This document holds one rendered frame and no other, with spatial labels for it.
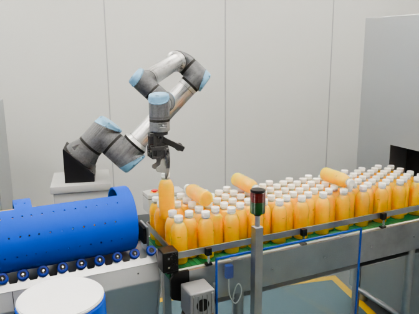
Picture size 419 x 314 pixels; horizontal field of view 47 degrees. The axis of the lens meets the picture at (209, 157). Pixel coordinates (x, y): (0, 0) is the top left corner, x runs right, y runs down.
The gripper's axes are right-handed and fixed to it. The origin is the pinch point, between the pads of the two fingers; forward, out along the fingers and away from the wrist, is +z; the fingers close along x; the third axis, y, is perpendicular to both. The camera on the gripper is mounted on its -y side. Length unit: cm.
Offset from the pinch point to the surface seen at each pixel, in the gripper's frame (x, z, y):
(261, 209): 40.6, 7.7, -26.3
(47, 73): -270, -31, 17
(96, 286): 49, 22, 43
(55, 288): 44, 22, 56
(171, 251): 24.9, 26.0, 7.1
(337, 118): -213, 23, -273
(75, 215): 13.1, 8.5, 42.8
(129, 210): 13.7, 9.4, 21.2
